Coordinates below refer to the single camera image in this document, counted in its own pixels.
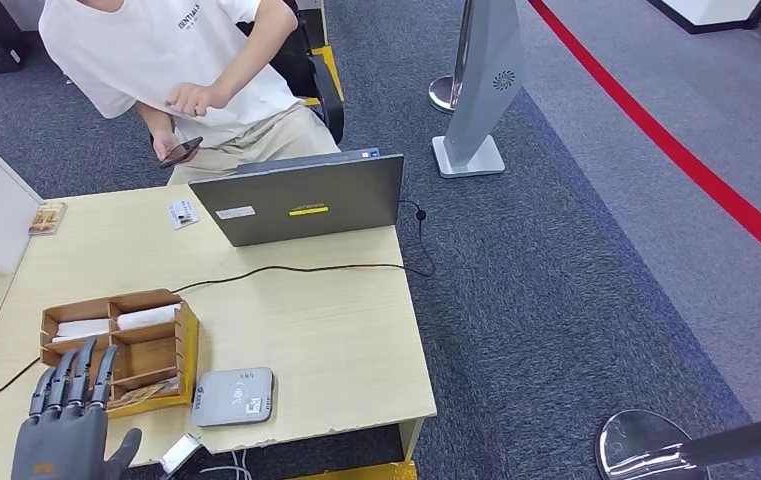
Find person's left hand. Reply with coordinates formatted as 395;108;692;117
164;82;232;119

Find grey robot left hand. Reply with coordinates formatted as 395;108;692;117
10;336;144;480

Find person's right hand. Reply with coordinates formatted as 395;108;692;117
151;129;186;164

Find black smartphone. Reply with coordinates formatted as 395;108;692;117
157;136;204;170

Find white ID card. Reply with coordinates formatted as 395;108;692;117
167;198;200;231

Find gold patterned key cards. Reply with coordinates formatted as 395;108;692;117
109;378;181;409

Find person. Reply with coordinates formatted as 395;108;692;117
38;0;342;187

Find white card stack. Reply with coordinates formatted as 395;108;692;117
51;318;112;344
116;303;183;331

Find wooden card organizer box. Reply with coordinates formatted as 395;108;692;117
39;288;192;405

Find gold patterned card pack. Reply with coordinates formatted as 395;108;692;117
28;202;69;237

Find grey card reader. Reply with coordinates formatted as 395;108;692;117
191;367;276;429

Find black office chair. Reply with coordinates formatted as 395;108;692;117
237;0;346;146

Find yellow panel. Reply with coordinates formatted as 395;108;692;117
303;44;346;107

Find grey laptop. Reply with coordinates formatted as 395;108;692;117
189;148;406;248

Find grey kiosk stand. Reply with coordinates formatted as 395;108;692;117
431;0;526;181

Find yellow box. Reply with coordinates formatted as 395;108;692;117
290;461;418;480

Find red barrier belt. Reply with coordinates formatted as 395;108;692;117
526;0;761;283

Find white counter black plinth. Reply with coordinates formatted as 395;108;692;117
641;0;761;38

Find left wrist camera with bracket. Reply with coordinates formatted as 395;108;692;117
157;433;206;480

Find black desk cable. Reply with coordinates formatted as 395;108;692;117
0;200;436;411

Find white cable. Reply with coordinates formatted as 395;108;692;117
194;449;254;480

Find chrome stanchion post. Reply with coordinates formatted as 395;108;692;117
427;0;475;117

